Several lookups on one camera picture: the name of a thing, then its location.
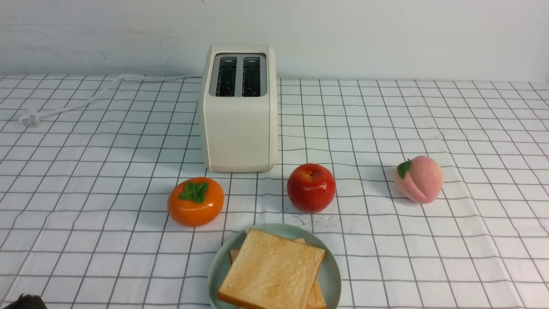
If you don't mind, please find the red apple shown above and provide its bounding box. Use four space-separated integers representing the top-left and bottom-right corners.
287 163 337 213

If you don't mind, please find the white two-slot toaster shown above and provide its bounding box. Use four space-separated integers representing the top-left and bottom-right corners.
198 45 279 173

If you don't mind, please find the orange persimmon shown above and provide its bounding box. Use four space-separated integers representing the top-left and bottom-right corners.
167 177 225 227

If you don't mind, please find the light green plate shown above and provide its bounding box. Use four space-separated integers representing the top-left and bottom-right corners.
207 223 341 309

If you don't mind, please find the pink peach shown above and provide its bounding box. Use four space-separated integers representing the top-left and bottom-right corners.
395 156 444 204

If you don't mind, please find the white toaster power cord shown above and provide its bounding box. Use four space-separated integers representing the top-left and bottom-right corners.
18 73 203 127

